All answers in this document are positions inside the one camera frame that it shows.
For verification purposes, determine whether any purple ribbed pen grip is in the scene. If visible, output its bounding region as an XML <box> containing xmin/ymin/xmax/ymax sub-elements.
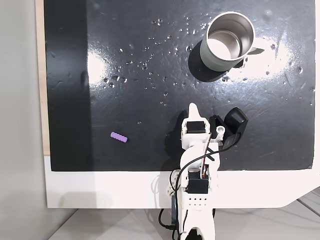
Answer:
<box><xmin>110</xmin><ymin>131</ymin><xmax>129</xmax><ymax>144</ymax></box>

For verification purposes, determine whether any black glossy mat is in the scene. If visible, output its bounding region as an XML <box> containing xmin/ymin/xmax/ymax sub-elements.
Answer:
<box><xmin>43</xmin><ymin>0</ymin><xmax>316</xmax><ymax>173</ymax></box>

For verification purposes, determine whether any black camera cable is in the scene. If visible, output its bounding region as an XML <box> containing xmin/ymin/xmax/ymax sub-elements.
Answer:
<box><xmin>158</xmin><ymin>132</ymin><xmax>242</xmax><ymax>240</ymax></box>

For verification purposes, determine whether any black oval camera box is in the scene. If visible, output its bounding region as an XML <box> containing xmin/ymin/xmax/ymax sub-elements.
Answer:
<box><xmin>221</xmin><ymin>106</ymin><xmax>249</xmax><ymax>149</ymax></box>

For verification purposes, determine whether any grey steel cup with handle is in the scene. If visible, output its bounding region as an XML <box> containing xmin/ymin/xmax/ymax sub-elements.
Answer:
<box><xmin>199</xmin><ymin>11</ymin><xmax>266</xmax><ymax>72</ymax></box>

